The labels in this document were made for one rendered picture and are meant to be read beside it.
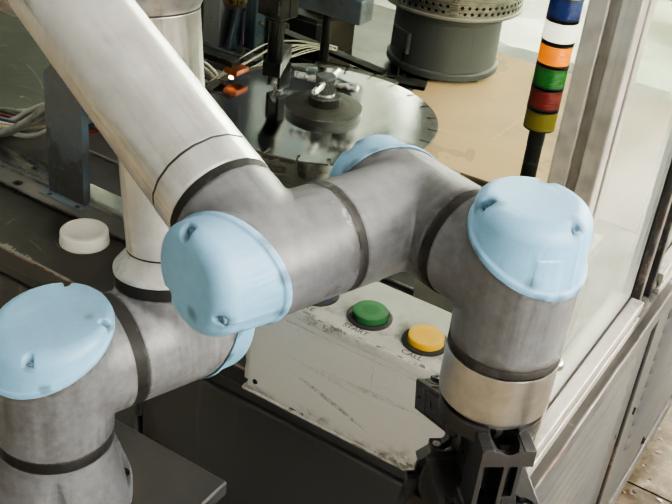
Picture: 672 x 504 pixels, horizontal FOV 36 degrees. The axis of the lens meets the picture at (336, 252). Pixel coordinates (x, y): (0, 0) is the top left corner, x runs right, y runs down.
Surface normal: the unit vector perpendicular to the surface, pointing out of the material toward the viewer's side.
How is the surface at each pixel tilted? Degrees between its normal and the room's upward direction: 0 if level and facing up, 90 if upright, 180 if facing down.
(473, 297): 90
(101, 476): 73
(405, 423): 90
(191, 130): 23
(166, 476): 0
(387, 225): 56
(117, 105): 67
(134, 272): 43
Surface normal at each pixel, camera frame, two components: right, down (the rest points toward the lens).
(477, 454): -0.99, -0.03
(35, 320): 0.00, -0.81
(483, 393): -0.41, 0.44
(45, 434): 0.14, 0.54
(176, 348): 0.61, 0.09
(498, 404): -0.11, 0.52
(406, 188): 0.40, -0.50
